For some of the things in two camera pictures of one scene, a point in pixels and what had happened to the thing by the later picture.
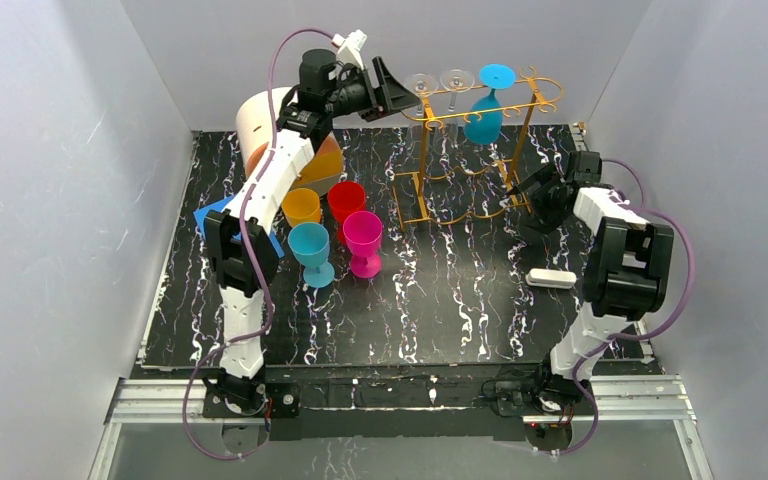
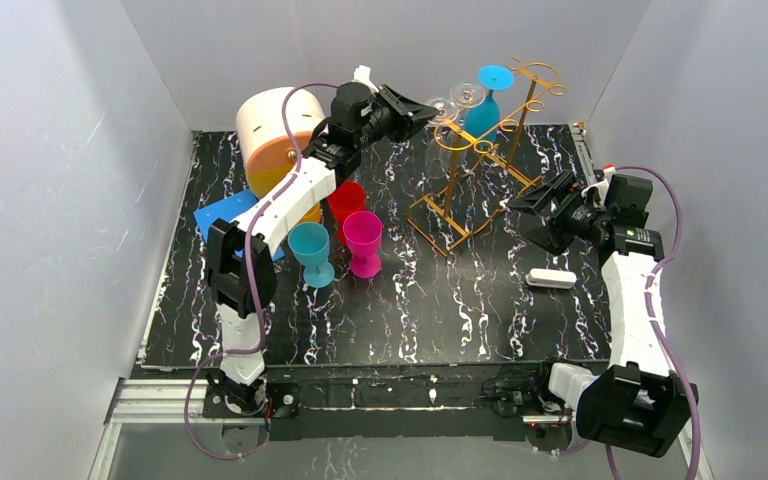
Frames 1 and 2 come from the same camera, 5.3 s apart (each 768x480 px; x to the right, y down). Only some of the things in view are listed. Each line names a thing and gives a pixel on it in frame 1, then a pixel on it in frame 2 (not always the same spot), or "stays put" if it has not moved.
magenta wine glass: [363, 234] stays put
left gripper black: [376, 89] -> [391, 114]
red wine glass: [344, 198] stays put
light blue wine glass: [309, 245] stays put
